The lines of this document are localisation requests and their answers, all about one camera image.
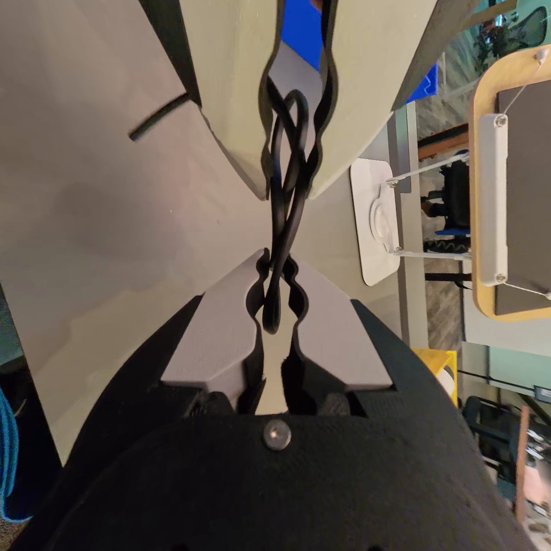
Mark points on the large blue bin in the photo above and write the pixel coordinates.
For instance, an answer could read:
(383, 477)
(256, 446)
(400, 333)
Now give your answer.
(301, 30)

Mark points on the yellow bin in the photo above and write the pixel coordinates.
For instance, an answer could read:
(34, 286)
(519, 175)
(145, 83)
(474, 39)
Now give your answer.
(435, 370)

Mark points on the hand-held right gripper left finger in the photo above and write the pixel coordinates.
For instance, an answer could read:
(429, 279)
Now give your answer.
(215, 344)

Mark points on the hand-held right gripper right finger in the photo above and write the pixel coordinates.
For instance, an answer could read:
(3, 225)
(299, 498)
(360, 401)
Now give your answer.
(340, 344)

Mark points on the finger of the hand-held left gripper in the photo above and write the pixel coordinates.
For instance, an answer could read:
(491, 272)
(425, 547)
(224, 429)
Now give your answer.
(232, 77)
(370, 77)

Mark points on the white stand base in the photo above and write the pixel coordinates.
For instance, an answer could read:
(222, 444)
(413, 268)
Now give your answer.
(374, 224)

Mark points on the black office chair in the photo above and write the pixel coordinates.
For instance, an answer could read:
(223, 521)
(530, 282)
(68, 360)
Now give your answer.
(452, 198)

